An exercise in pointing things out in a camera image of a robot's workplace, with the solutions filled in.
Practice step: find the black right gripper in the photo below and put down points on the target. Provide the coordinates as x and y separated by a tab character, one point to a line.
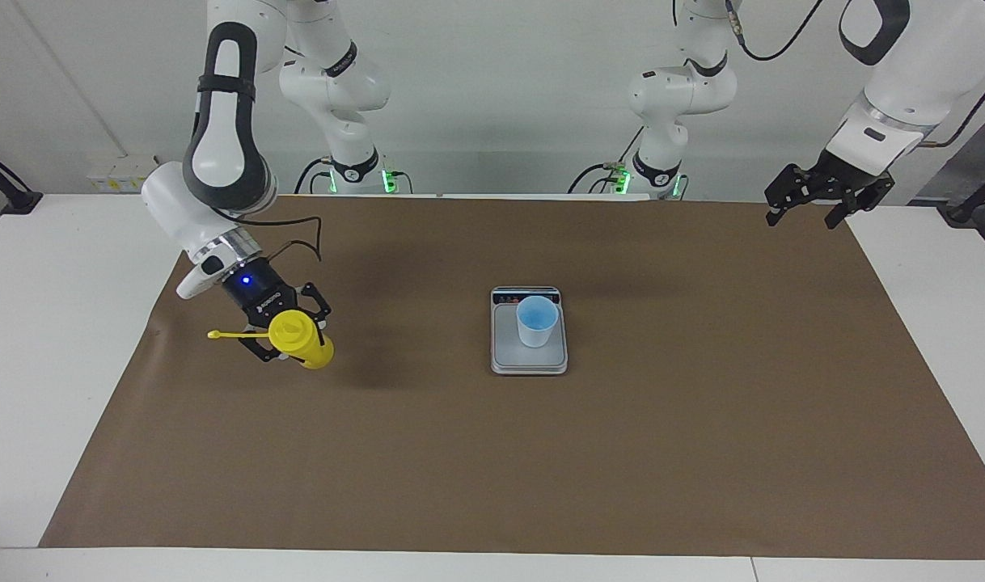
262	297

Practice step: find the white wall socket box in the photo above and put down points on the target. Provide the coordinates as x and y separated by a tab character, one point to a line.
124	179

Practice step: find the brown table mat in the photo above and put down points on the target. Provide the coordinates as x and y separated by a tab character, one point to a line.
460	453

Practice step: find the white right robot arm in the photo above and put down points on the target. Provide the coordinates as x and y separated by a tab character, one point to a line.
217	162

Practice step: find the light blue plastic cup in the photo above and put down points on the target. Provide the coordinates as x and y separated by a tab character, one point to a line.
537	331

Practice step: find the silver digital kitchen scale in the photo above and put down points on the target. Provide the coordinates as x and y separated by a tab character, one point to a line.
509	360

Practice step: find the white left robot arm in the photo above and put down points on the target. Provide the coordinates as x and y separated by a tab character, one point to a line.
678	89

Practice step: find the black clamp stand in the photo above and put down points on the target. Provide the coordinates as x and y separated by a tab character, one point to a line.
961	212
19	202

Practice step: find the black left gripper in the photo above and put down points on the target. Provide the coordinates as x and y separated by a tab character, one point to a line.
848	179

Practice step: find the yellow squeeze bottle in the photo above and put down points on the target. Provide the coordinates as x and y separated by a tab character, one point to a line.
298	335

